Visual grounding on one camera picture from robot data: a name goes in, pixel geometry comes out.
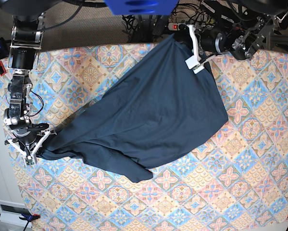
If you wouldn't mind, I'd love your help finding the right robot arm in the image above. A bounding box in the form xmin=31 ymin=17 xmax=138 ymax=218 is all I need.
xmin=0 ymin=0 xmax=58 ymax=157

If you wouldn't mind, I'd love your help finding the dark navy t-shirt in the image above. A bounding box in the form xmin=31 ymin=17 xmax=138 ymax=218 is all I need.
xmin=39 ymin=36 xmax=228 ymax=183

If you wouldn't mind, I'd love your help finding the aluminium frame post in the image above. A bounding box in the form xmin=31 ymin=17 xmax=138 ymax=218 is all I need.
xmin=263 ymin=12 xmax=288 ymax=52

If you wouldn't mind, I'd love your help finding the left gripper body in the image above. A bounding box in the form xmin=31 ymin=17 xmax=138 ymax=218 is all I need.
xmin=174 ymin=32 xmax=193 ymax=50

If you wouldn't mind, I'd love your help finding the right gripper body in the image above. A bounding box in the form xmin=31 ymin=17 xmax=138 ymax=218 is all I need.
xmin=15 ymin=133 xmax=44 ymax=154

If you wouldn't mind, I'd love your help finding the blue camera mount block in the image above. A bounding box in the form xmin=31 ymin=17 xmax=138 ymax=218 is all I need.
xmin=104 ymin=0 xmax=178 ymax=15

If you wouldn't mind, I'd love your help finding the lower left table clamp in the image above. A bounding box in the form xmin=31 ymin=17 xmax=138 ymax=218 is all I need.
xmin=0 ymin=211 xmax=41 ymax=231

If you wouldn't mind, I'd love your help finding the patterned colourful tablecloth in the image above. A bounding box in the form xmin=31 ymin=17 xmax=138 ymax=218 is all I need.
xmin=8 ymin=44 xmax=288 ymax=231

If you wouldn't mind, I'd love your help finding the white power strip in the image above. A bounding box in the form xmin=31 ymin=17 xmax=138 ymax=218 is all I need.
xmin=167 ymin=23 xmax=188 ymax=31

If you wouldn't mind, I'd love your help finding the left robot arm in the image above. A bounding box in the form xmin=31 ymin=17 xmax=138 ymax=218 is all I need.
xmin=168 ymin=0 xmax=288 ymax=61

